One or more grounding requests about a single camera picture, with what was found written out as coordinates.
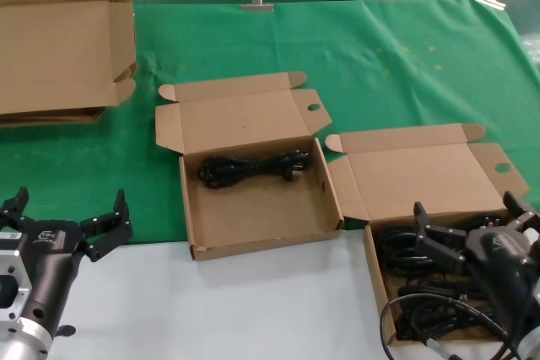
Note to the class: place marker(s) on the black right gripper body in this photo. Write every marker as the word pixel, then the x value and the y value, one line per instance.
pixel 504 267

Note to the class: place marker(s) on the small black knob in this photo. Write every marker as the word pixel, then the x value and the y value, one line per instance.
pixel 65 330

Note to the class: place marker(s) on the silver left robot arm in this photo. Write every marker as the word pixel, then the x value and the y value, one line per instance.
pixel 21 343

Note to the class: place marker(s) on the large open cardboard box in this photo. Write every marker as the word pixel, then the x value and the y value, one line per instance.
pixel 55 52

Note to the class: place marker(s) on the green tablecloth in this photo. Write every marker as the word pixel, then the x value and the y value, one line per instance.
pixel 379 82

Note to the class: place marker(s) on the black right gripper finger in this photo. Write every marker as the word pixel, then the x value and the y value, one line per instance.
pixel 527 218
pixel 445 244

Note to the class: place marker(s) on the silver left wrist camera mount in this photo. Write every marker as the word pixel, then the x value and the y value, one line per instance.
pixel 12 267

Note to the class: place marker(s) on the open brown cardboard mailer box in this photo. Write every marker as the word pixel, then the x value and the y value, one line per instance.
pixel 422 174
pixel 253 216

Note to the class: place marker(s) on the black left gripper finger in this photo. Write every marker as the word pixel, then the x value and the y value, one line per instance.
pixel 109 229
pixel 14 208

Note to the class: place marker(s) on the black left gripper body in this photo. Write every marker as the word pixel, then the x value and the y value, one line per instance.
pixel 50 267

